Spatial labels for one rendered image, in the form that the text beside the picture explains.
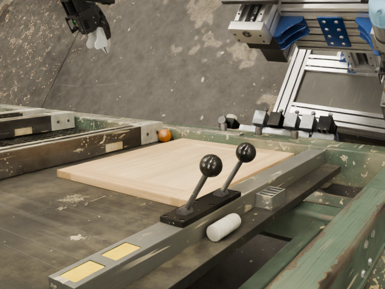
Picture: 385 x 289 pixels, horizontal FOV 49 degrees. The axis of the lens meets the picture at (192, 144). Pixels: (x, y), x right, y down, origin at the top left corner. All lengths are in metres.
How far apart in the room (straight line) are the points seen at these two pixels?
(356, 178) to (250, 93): 1.43
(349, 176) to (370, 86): 0.94
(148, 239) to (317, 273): 0.25
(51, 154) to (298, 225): 0.70
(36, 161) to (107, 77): 2.24
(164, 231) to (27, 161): 0.63
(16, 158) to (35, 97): 2.78
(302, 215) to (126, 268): 0.53
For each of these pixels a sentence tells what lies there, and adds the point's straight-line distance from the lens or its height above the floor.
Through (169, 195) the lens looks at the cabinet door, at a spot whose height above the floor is 1.37.
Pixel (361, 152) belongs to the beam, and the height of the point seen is 0.90.
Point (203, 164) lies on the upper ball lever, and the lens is 0.66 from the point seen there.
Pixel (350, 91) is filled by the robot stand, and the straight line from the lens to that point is 2.20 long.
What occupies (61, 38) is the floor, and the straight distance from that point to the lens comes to 4.15.
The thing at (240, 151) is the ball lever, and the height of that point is 1.46.
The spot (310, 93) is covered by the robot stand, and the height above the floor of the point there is 0.21.
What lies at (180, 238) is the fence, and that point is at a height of 1.52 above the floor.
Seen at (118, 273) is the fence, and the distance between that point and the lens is 0.59.
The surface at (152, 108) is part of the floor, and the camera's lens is 2.97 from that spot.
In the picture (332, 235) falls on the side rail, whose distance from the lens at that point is 0.68.
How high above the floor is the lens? 2.10
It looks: 52 degrees down
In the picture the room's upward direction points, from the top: 52 degrees counter-clockwise
